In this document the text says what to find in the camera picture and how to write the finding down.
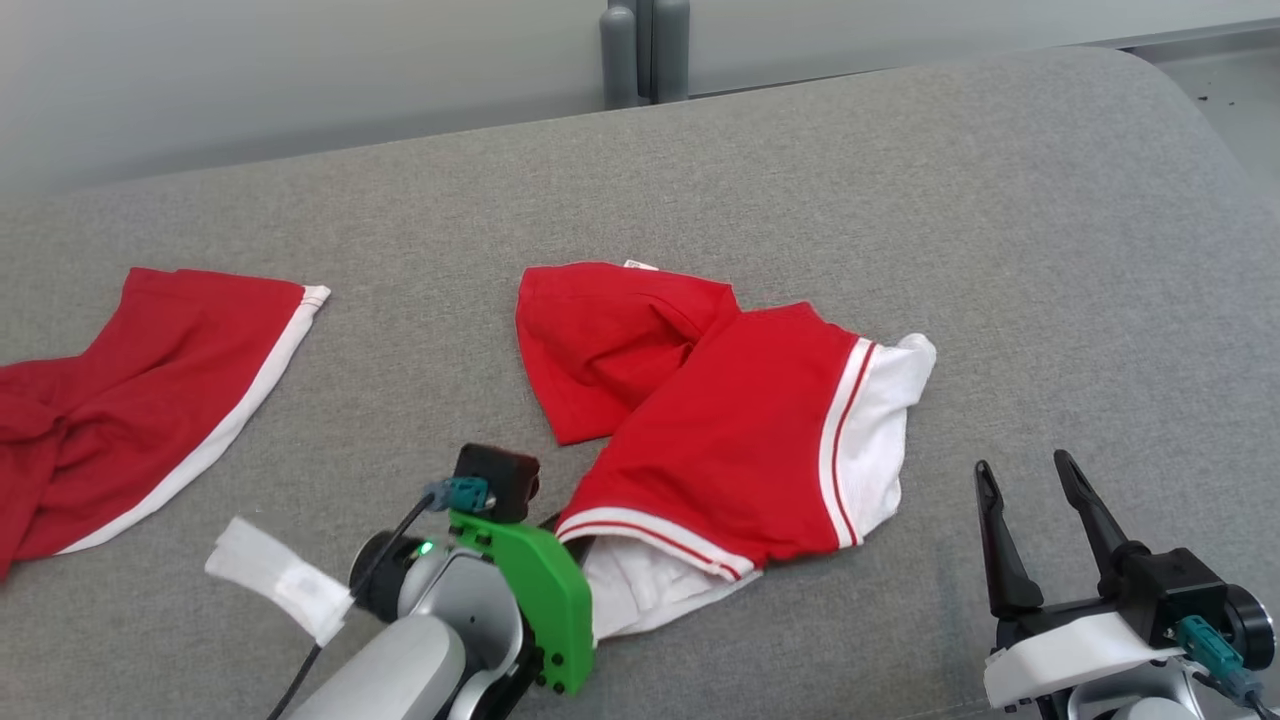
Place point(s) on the white tape label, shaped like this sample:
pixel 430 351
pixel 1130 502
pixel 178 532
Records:
pixel 285 580

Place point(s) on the red garment with white band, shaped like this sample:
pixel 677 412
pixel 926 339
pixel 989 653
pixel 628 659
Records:
pixel 130 400

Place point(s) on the teal left camera connector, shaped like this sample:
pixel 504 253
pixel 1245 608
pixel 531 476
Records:
pixel 462 494

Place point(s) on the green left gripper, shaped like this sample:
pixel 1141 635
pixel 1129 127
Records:
pixel 545 590

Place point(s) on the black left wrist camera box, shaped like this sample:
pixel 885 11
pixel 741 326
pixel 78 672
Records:
pixel 500 475

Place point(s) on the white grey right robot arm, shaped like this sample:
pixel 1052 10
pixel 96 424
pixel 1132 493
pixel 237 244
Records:
pixel 1150 708

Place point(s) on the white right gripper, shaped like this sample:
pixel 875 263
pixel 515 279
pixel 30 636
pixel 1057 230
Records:
pixel 1070 655

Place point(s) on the grey fabric sofa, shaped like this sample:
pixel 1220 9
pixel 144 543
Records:
pixel 800 180

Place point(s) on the teal camera connector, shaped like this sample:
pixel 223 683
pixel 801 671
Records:
pixel 462 494
pixel 1205 645

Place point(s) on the teal right camera connector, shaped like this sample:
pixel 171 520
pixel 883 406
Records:
pixel 1205 645

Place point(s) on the grey padded post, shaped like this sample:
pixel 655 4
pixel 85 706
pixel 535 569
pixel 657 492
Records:
pixel 619 55
pixel 671 45

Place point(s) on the red shirt with white sleeves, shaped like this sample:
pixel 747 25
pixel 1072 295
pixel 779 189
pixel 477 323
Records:
pixel 720 420

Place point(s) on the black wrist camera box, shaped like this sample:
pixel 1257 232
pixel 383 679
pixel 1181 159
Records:
pixel 500 475
pixel 1180 590

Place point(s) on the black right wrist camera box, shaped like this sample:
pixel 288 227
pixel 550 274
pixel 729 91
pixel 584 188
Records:
pixel 1180 590

